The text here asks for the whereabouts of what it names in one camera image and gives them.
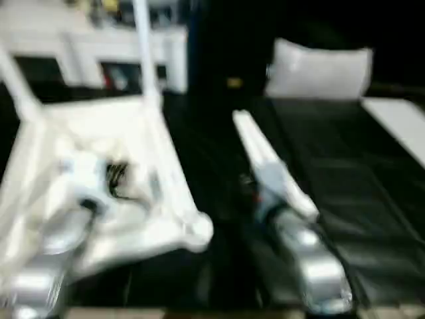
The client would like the white plastic table top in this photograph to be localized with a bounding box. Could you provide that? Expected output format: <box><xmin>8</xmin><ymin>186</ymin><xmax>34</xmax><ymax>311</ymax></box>
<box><xmin>0</xmin><ymin>92</ymin><xmax>214</xmax><ymax>290</ymax></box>

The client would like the black work mat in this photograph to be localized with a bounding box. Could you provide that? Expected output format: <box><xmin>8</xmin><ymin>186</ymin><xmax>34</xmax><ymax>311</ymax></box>
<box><xmin>0</xmin><ymin>82</ymin><xmax>425</xmax><ymax>313</ymax></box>

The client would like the grey cushion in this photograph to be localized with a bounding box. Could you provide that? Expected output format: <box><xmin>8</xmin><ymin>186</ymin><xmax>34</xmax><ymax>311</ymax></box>
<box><xmin>264</xmin><ymin>37</ymin><xmax>375</xmax><ymax>100</ymax></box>

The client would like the white glass-door cabinet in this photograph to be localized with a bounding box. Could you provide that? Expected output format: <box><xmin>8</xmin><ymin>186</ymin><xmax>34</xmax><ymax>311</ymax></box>
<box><xmin>0</xmin><ymin>19</ymin><xmax>189</xmax><ymax>94</ymax></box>

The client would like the white flat board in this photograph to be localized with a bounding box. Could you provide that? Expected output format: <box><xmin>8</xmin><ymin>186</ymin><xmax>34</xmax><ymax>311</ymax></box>
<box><xmin>361</xmin><ymin>96</ymin><xmax>425</xmax><ymax>160</ymax></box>

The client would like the black clutter pile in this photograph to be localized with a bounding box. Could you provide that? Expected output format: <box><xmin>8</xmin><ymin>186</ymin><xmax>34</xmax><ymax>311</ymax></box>
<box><xmin>89</xmin><ymin>0</ymin><xmax>133</xmax><ymax>21</ymax></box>

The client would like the grey helmet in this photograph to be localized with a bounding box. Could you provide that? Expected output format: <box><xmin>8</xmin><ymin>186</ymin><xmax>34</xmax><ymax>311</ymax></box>
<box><xmin>151</xmin><ymin>0</ymin><xmax>189</xmax><ymax>26</ymax></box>

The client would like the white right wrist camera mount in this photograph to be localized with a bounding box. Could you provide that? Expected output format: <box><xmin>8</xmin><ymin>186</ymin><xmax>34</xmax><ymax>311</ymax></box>
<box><xmin>254</xmin><ymin>161</ymin><xmax>290</xmax><ymax>213</ymax></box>

